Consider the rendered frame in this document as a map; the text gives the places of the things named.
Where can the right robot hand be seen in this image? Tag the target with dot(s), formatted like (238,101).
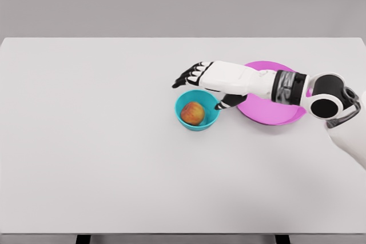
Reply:
(221,76)

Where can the red yellow apple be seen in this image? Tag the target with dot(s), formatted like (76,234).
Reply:
(192,113)

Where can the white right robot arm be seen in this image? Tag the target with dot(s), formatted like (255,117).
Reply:
(288,85)

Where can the blue bowl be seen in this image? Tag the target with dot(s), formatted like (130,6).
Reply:
(210,104)

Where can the pink plate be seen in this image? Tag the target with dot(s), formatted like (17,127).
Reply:
(266,111)

